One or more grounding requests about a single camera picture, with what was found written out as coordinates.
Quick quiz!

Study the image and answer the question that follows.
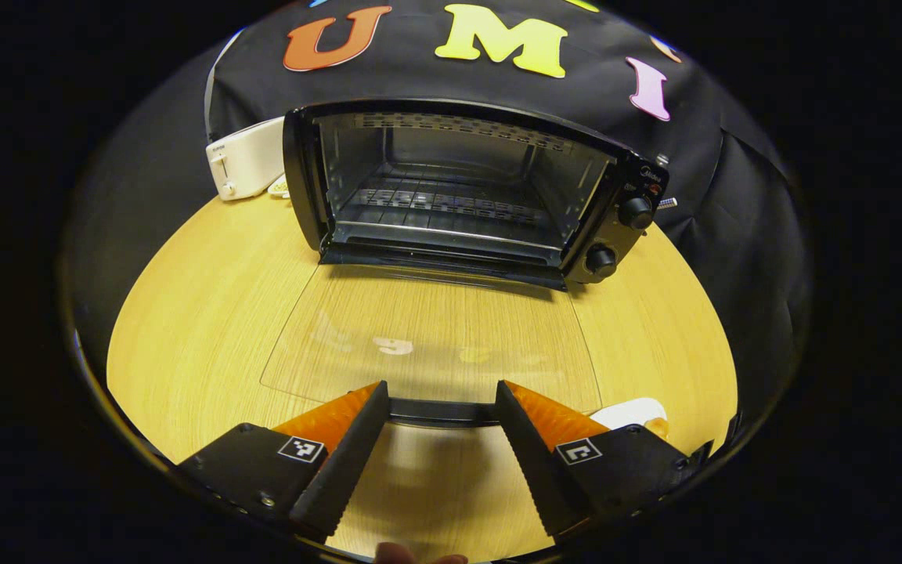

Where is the white plate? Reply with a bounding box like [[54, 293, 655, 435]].
[[590, 397, 668, 432]]

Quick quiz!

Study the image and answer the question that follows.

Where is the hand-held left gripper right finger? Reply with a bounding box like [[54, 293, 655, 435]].
[[495, 380, 714, 537]]

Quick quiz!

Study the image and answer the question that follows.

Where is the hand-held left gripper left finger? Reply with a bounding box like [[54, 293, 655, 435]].
[[177, 381, 391, 541]]

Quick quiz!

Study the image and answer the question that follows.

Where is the white toaster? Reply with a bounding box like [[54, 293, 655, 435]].
[[206, 117, 287, 201]]

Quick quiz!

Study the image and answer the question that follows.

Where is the black backdrop cloth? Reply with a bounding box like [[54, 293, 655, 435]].
[[63, 0, 812, 416]]

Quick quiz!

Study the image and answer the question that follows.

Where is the black electric oven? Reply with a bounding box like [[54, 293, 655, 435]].
[[260, 98, 669, 428]]

